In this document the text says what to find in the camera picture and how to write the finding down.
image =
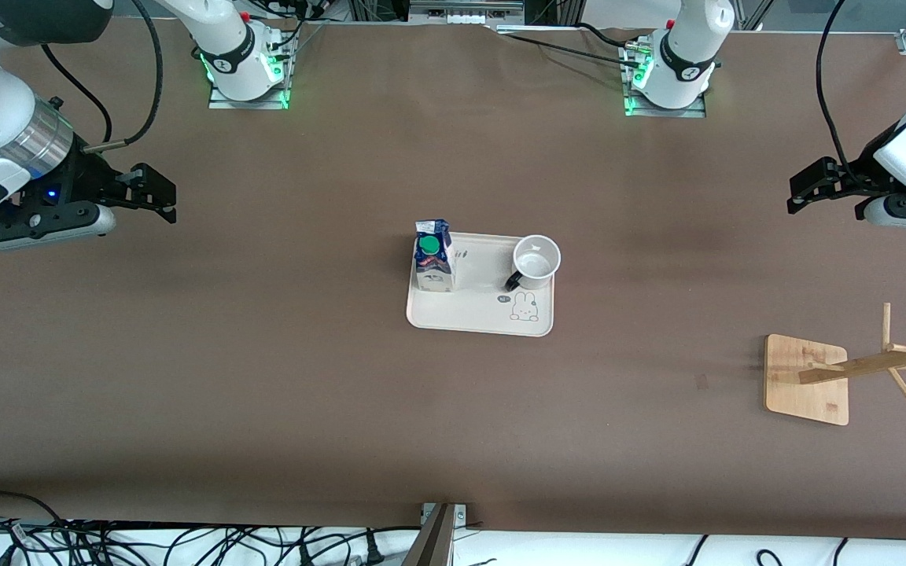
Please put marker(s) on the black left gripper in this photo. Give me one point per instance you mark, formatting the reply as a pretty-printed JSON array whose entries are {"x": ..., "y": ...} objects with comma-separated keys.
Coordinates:
[{"x": 856, "y": 174}]

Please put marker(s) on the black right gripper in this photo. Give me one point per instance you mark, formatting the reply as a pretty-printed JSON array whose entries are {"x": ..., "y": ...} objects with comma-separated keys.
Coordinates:
[{"x": 85, "y": 178}]

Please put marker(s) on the blue white milk carton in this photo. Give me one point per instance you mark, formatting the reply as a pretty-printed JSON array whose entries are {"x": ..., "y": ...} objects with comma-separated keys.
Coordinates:
[{"x": 433, "y": 259}]

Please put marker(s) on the wooden cup rack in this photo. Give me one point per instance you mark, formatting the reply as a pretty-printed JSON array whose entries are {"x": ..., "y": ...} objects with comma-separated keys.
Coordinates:
[{"x": 807, "y": 385}]

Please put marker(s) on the cream rabbit print tray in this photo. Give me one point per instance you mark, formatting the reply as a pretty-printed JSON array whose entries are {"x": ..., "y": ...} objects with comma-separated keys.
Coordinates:
[{"x": 476, "y": 310}]

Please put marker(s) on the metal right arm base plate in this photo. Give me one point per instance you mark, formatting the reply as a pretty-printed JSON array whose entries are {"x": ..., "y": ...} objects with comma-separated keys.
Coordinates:
[{"x": 221, "y": 102}]

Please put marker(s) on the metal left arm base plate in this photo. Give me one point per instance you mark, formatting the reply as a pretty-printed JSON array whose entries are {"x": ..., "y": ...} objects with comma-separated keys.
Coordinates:
[{"x": 697, "y": 110}]

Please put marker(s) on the aluminium frame rail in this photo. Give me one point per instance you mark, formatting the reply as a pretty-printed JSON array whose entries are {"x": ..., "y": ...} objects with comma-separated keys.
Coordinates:
[{"x": 465, "y": 9}]

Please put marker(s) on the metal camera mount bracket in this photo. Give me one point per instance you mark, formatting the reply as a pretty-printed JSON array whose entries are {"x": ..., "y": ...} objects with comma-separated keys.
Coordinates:
[{"x": 436, "y": 538}]

